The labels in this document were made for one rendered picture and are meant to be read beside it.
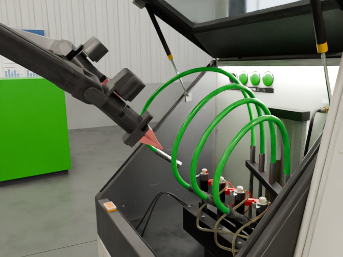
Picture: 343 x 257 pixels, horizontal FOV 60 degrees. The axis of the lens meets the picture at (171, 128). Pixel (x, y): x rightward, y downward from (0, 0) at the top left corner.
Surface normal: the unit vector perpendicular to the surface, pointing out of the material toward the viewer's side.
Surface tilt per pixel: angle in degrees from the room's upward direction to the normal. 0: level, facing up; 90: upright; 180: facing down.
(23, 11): 90
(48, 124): 90
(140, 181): 90
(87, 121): 90
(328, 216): 76
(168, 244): 0
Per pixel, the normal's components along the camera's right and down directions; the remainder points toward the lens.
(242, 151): -0.87, 0.11
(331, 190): -0.85, -0.12
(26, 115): 0.50, 0.17
